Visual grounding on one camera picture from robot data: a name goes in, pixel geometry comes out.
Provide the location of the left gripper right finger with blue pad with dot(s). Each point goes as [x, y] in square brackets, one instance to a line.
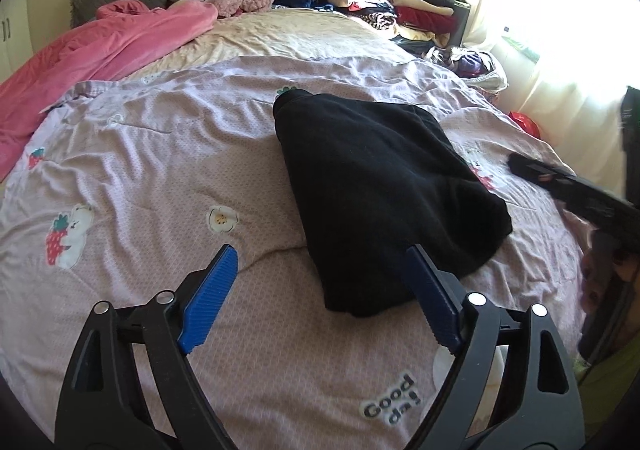
[537, 405]

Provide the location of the black sweater with orange patches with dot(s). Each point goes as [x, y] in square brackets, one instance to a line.
[371, 180]

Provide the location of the person's right hand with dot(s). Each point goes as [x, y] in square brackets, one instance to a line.
[593, 287]

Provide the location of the pink blanket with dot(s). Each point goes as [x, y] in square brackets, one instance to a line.
[125, 36]

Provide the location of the beige bed sheet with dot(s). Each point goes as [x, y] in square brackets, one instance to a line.
[286, 32]

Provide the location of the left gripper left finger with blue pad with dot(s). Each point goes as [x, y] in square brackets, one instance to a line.
[102, 405]

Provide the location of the lilac strawberry print quilt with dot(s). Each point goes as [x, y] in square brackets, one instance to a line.
[128, 186]

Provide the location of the white bag of clothes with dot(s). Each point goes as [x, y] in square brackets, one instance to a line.
[477, 69]

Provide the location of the stack of folded clothes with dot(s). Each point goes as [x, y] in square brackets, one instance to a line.
[414, 25]

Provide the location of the red plastic bag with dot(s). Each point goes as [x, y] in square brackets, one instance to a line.
[525, 123]

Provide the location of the cream wardrobe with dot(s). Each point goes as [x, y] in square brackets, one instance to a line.
[16, 44]

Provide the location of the dark blue garment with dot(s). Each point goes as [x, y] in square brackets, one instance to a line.
[320, 5]

